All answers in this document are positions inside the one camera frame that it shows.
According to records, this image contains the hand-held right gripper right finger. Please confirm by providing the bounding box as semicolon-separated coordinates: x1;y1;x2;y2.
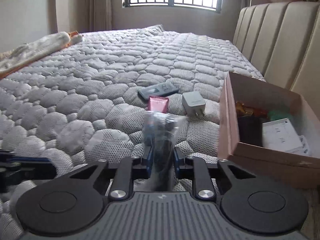
174;146;257;202

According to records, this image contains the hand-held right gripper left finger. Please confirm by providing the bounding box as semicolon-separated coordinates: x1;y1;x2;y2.
69;146;153;202

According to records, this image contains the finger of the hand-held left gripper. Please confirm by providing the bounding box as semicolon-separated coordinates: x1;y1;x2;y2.
0;162;57;193
0;150;53;163

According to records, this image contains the clear plastic bag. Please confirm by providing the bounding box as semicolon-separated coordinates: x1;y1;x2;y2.
142;111;187;192

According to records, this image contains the black cone cup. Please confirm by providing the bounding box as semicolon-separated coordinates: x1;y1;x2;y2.
237;116;263;147

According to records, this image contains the gold and red packet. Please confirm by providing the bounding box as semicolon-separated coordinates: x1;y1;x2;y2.
235;101;268;117

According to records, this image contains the pink cardboard box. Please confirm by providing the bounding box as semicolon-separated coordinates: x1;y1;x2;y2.
217;71;320;190

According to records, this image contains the white and green small box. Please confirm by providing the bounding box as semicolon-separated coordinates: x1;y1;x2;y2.
261;118;303;153

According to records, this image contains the teal green clip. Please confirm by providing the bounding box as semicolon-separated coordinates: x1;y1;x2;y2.
268;108;292;121

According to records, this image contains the white paper leaflet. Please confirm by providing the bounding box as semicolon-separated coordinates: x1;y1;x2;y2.
298;134;312;156

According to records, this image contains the maroon packet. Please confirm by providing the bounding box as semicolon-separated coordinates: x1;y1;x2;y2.
146;95;170;113

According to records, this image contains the grey charger plug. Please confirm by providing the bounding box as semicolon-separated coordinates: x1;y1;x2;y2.
182;91;206;118

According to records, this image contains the dark grey remote control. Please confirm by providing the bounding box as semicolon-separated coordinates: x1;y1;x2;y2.
137;82;179;101

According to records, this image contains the quilted grey mattress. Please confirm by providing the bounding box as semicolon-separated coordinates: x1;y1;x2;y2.
0;24;266;240

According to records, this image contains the cream fluffy towel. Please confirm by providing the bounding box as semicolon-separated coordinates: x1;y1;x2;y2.
0;31;83;78

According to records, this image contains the beige padded headboard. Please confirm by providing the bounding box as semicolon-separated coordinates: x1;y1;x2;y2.
232;1;320;101

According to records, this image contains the beige curtain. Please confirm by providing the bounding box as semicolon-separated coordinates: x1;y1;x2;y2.
86;0;113;32

